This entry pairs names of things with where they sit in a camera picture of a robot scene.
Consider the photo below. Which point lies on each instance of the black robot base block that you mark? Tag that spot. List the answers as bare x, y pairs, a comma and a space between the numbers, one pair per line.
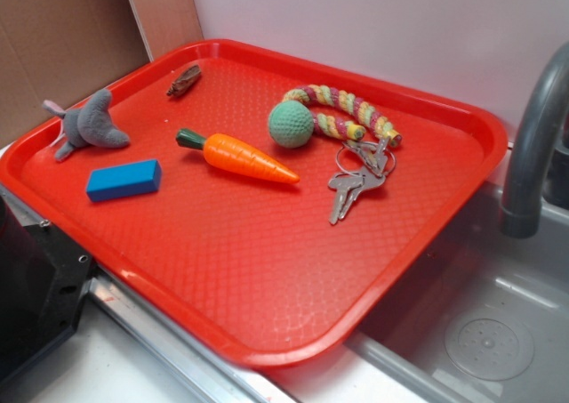
44, 279

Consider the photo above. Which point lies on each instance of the brown wood chip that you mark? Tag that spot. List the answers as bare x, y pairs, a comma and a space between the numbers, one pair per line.
184, 81

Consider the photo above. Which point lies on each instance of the red plastic tray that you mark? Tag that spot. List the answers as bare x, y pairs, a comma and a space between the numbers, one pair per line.
253, 268

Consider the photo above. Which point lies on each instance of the orange plastic carrot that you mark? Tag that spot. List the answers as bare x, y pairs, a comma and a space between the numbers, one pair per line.
232, 155

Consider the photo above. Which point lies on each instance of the silver key bunch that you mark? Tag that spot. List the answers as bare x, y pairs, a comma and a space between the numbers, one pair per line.
377, 162

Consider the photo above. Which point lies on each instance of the blue rectangular block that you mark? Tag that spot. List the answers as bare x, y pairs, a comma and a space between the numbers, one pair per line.
125, 180

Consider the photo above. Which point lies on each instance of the grey plush mouse toy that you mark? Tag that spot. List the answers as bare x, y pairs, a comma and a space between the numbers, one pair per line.
90, 125

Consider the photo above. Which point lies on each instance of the grey plastic faucet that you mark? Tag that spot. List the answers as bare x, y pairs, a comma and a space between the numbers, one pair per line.
538, 165

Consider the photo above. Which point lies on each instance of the grey plastic sink basin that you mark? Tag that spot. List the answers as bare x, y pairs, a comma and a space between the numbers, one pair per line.
479, 317

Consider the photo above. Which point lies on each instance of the brown cardboard panel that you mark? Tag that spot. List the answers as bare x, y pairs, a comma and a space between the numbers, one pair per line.
64, 50

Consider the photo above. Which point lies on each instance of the green ball rope toy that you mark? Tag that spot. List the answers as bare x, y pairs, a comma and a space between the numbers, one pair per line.
328, 111

